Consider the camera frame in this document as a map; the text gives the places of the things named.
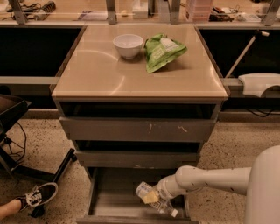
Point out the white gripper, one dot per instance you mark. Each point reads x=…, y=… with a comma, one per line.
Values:
x=164, y=186

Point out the clear plastic water bottle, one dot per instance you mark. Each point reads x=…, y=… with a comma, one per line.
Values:
x=163, y=206

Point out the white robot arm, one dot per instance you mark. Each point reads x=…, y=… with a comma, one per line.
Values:
x=259, y=183

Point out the grey bottom drawer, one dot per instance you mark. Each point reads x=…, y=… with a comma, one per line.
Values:
x=113, y=199

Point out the grey drawer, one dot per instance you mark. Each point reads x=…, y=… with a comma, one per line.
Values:
x=135, y=159
x=139, y=130
x=113, y=199

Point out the grey middle drawer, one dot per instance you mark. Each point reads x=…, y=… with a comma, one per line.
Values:
x=135, y=159

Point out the grey drawer cabinet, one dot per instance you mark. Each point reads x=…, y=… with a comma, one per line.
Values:
x=98, y=83

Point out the grey top drawer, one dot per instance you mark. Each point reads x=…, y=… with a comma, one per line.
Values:
x=139, y=130

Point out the black and white sneaker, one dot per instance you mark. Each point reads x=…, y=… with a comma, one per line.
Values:
x=39, y=195

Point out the person's bare leg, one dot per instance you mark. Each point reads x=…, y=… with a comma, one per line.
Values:
x=10, y=208

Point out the green snack bag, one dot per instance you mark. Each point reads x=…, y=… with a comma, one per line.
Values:
x=161, y=50

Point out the white curved plastic piece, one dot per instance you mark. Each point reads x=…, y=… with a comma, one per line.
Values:
x=257, y=83

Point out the white ceramic bowl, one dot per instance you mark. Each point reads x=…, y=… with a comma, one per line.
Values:
x=128, y=45

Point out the paper booklet on counter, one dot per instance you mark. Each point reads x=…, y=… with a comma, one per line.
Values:
x=92, y=15

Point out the pink plastic storage box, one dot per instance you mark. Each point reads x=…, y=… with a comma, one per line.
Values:
x=198, y=10

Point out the white stick with black tip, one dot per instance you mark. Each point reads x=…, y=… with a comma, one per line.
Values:
x=258, y=33

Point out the black hair brush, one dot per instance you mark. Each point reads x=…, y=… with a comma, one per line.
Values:
x=45, y=11

